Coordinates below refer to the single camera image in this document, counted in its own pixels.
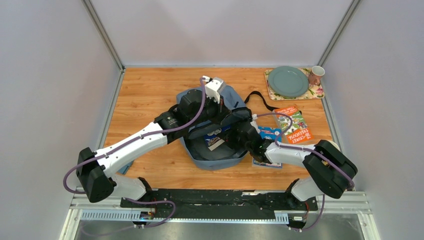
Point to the blue-grey student backpack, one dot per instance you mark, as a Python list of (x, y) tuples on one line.
[(203, 145)]

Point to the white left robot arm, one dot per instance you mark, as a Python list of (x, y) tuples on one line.
[(96, 169)]

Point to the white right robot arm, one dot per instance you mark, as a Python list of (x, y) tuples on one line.
[(331, 173)]

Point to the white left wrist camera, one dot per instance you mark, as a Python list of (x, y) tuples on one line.
[(213, 88)]

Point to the yellow mug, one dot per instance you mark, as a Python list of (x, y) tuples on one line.
[(334, 144)]

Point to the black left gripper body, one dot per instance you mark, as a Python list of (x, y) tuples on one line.
[(212, 111)]

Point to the orange treehouse book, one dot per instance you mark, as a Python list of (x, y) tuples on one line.
[(292, 122)]

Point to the teal round plate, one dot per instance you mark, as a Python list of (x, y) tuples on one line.
[(288, 81)]

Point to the light blue treehouse book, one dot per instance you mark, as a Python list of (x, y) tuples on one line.
[(270, 134)]

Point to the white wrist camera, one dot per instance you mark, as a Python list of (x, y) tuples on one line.
[(253, 122), (213, 88)]

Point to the floral placemat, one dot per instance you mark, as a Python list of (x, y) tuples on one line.
[(313, 92)]

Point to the pink mug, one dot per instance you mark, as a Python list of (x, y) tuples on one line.
[(315, 75)]

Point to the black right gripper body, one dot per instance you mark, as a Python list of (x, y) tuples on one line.
[(233, 136)]

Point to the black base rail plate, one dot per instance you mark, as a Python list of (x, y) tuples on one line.
[(220, 204)]

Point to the dark blue treehouse book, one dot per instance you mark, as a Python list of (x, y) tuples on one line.
[(212, 140)]

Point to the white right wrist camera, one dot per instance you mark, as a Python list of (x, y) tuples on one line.
[(253, 122)]

